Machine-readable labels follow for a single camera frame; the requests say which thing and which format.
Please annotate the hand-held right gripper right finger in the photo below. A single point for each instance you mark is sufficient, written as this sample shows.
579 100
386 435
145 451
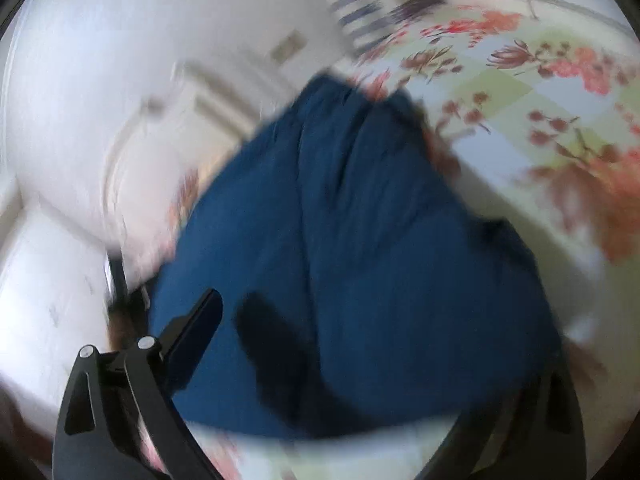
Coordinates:
530 440

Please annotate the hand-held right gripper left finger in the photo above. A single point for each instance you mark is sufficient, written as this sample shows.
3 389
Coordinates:
195 335

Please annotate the blue jacket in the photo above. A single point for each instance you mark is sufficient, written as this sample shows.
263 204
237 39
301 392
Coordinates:
375 260

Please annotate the dark object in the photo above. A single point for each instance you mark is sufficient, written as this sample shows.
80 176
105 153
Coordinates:
119 285

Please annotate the white door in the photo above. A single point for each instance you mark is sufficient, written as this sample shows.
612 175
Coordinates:
215 100

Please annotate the striped cloth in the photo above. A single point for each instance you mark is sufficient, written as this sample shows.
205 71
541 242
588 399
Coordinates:
365 15

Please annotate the wall switch plate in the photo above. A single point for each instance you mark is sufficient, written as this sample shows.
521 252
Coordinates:
288 46

